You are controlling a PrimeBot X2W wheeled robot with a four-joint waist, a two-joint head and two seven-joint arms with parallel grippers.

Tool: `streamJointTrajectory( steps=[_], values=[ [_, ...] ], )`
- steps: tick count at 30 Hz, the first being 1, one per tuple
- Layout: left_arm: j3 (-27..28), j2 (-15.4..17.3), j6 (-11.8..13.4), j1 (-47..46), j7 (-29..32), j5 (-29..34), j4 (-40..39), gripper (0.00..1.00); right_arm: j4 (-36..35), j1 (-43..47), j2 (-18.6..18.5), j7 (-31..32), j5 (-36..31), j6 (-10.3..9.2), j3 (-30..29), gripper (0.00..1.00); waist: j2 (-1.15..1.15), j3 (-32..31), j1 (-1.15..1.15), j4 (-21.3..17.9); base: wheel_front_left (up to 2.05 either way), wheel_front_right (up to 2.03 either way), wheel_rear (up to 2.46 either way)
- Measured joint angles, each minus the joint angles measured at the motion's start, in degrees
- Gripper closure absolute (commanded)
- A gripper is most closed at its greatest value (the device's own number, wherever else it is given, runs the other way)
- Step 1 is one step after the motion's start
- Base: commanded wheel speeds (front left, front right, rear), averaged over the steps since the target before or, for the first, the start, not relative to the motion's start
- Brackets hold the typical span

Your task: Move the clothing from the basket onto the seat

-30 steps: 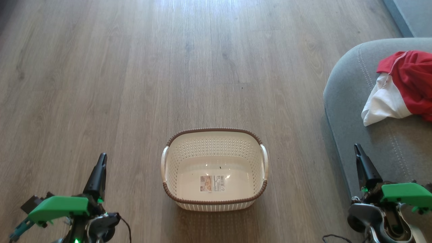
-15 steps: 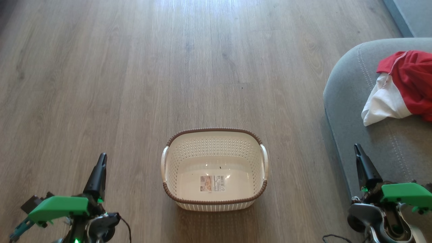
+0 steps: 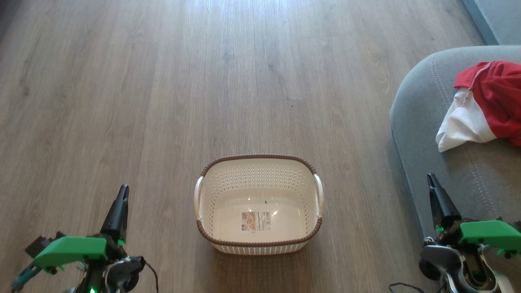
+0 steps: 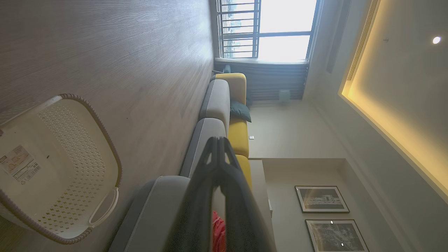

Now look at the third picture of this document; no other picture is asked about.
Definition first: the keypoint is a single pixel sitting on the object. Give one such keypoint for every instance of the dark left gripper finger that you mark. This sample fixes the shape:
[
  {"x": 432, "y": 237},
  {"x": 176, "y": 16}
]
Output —
[{"x": 117, "y": 213}]

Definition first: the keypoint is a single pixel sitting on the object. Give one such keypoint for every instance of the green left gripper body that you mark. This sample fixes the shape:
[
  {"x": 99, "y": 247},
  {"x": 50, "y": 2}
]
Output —
[{"x": 71, "y": 249}]

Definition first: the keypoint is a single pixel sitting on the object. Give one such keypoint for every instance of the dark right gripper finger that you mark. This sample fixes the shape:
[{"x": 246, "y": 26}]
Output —
[{"x": 440, "y": 203}]

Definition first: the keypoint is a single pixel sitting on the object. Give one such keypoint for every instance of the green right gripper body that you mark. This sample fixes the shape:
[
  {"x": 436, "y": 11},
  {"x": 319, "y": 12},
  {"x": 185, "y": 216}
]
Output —
[{"x": 488, "y": 234}]

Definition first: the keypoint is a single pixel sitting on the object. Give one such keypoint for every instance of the red and white clothing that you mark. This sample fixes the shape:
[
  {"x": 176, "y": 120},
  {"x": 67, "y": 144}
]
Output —
[{"x": 488, "y": 101}]

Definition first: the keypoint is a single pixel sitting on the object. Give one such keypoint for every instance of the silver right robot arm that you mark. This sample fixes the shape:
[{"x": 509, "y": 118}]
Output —
[{"x": 460, "y": 268}]

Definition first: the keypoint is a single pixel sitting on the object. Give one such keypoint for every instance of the cream basket with brown rim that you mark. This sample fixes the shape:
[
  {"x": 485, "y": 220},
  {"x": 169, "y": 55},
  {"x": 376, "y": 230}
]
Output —
[{"x": 258, "y": 203}]

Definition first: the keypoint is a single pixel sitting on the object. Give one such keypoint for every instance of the grey fabric sofa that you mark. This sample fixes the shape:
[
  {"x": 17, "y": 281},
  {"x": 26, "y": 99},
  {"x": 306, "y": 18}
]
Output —
[{"x": 431, "y": 122}]

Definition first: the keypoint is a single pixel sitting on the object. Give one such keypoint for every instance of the printed label sticker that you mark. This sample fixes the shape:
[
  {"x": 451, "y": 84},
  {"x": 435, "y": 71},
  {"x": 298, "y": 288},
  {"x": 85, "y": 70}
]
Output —
[{"x": 256, "y": 221}]

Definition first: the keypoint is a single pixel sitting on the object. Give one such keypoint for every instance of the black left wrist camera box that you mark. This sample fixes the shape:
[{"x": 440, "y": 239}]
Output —
[{"x": 42, "y": 244}]

